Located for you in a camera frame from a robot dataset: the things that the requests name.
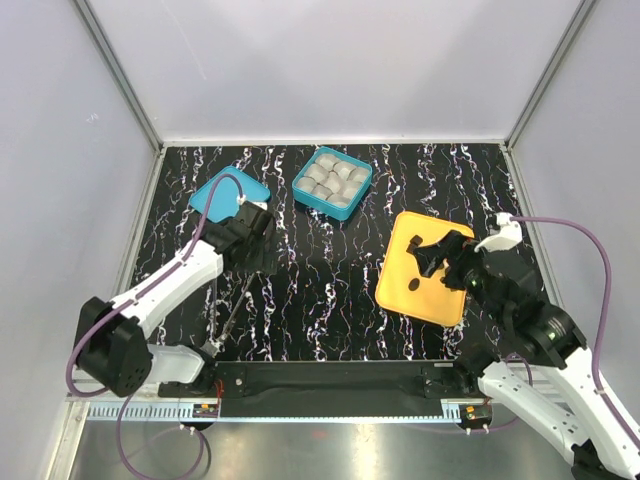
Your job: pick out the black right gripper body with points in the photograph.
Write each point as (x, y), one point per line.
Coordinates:
(469, 268)

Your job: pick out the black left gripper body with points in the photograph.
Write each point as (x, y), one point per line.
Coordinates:
(258, 260)

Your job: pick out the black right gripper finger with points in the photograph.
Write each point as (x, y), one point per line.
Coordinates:
(452, 240)
(431, 261)

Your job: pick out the dark round chocolate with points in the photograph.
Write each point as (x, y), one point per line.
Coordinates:
(414, 284)

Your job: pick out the metal tongs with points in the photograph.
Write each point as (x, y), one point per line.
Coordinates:
(213, 348)

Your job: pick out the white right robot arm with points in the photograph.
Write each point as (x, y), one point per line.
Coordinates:
(595, 436)

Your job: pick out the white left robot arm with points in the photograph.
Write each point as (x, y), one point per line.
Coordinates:
(111, 343)

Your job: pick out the dark square chocolate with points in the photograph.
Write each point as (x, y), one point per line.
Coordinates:
(415, 242)

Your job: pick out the teal chocolate box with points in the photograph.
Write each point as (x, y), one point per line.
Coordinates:
(332, 183)

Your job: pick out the yellow plastic tray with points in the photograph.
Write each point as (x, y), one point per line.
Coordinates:
(432, 302)

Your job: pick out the teal box lid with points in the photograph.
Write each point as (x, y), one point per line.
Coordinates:
(223, 204)

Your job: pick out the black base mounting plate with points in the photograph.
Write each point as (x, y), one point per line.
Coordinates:
(435, 376)

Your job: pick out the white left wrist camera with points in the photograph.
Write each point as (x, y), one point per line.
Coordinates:
(243, 200)

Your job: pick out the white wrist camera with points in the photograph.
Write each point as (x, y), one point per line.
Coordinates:
(508, 235)
(243, 200)

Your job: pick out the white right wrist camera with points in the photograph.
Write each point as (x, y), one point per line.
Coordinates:
(508, 235)

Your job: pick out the aluminium slotted rail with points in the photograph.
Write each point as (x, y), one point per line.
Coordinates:
(150, 411)

